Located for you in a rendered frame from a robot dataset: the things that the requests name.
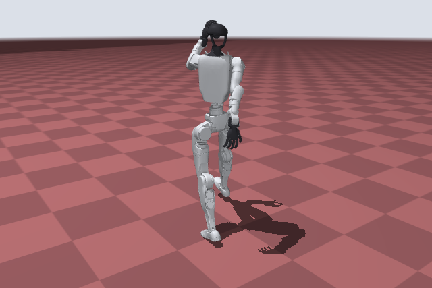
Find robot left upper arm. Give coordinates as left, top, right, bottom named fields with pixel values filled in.
left=186, top=54, right=200, bottom=70

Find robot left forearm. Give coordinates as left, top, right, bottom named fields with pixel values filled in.
left=186, top=39, right=207, bottom=66

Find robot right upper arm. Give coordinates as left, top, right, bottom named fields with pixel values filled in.
left=230, top=57, right=245, bottom=95

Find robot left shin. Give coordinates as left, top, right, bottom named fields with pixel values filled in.
left=198, top=175, right=216, bottom=233

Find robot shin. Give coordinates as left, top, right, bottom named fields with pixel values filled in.
left=198, top=175, right=216, bottom=233
left=219, top=149, right=233, bottom=188

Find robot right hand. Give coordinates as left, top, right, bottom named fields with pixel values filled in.
left=223, top=117, right=242, bottom=150

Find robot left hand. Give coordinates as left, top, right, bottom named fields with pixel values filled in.
left=200, top=20, right=218, bottom=47

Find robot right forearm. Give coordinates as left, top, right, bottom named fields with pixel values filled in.
left=227, top=86, right=244, bottom=125

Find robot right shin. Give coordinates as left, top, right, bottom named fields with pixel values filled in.
left=219, top=149, right=233, bottom=188

